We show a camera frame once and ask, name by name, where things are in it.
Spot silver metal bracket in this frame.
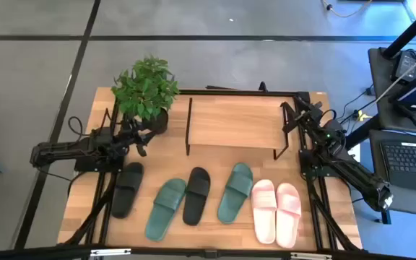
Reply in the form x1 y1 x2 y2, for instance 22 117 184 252
290 252 334 260
90 248 132 258

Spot green leafy artificial plant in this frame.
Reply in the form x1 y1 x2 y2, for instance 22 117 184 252
110 54 180 122

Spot black power adapter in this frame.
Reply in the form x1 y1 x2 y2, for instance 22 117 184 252
391 50 416 83

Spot black plant pot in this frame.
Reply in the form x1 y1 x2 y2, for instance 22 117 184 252
139 107 170 135

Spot pink rubber slide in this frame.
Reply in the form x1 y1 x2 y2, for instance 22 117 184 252
251 179 277 245
275 182 302 249

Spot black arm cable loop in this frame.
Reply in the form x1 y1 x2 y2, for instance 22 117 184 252
66 115 88 142

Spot black floor cables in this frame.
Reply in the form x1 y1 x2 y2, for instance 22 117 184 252
337 84 377 126

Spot green rubber slide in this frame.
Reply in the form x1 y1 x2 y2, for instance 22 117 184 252
217 162 254 225
144 178 187 243

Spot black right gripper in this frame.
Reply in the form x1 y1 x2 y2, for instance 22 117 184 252
281 102 324 134

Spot black diagonal pole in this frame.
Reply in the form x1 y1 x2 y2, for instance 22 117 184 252
383 0 416 59

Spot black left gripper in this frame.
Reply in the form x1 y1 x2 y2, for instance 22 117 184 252
120 121 157 157

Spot thin white rod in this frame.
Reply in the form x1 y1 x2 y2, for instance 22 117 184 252
376 45 416 104

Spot black rubber slide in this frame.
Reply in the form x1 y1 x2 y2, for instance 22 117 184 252
182 166 212 227
110 162 145 220

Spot black diagonal desk beam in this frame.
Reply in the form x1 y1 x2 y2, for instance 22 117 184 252
343 113 384 150

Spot black laptop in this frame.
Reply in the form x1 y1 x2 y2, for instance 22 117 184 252
380 139 416 194

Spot yellow floor cable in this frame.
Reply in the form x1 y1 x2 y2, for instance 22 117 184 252
321 0 373 18

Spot wooden shelf with black legs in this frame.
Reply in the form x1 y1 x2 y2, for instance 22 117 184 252
185 94 290 160

